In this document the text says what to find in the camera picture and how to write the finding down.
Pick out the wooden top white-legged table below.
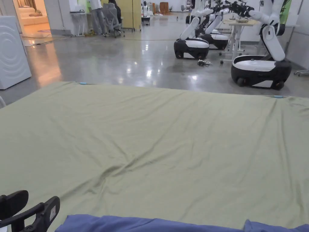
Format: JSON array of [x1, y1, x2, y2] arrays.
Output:
[[218, 19, 257, 65]]

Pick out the blue garment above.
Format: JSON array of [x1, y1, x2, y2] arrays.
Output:
[[55, 214, 309, 232]]

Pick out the white and black wheeled robot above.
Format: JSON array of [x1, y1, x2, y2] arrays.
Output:
[[200, 5, 230, 50], [174, 0, 219, 59], [230, 0, 292, 91]]

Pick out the small white humanoid robot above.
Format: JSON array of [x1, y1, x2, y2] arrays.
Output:
[[142, 1, 151, 19]]

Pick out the bed with pale green sheet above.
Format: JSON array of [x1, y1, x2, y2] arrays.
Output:
[[0, 81, 309, 232]]

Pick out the white table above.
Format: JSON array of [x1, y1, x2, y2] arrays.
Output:
[[70, 9, 93, 37]]

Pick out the white washing machine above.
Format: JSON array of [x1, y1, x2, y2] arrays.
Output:
[[0, 15, 32, 90]]

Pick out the grey office chair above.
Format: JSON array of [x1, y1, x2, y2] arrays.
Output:
[[102, 3, 125, 38]]

